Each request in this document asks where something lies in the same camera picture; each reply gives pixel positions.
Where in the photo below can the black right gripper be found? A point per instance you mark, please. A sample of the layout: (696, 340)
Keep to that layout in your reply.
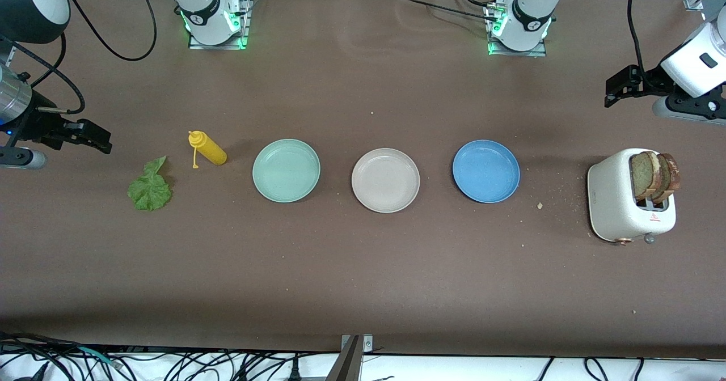
(35, 122)

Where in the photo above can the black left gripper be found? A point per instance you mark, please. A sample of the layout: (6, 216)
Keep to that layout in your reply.
(650, 79)

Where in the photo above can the light brown bread slice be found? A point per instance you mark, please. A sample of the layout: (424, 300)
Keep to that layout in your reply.
(641, 174)

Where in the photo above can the dark crust bread slice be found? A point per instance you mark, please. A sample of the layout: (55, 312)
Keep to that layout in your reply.
(669, 177)

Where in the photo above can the yellow mustard squeeze bottle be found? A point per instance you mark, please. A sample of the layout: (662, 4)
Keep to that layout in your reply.
(211, 149)

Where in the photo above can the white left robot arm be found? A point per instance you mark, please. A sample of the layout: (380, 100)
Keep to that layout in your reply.
(530, 18)

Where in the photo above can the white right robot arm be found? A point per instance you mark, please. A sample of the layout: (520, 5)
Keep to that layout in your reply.
(207, 15)

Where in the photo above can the blue plate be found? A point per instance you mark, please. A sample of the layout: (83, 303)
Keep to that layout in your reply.
(486, 171)

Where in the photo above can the mint green plate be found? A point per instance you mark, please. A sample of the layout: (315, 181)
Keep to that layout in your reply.
(286, 171)

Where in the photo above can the beige plate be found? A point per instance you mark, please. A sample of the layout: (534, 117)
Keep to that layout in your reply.
(385, 180)

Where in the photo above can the green lettuce leaf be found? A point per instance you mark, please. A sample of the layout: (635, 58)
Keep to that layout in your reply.
(148, 191)

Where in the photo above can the white toaster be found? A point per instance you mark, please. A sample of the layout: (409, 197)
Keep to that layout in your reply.
(610, 199)

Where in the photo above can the black power plug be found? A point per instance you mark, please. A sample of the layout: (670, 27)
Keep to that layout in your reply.
(294, 369)

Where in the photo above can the dark grey metal beam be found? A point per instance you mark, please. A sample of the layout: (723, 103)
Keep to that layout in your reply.
(346, 364)

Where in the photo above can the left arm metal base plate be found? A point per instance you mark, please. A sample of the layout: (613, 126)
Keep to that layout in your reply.
(519, 54)

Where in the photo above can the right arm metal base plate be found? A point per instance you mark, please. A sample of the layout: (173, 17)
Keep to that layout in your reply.
(245, 29)

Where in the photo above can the silver metal bracket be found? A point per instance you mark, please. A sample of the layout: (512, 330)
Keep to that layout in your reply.
(367, 344)

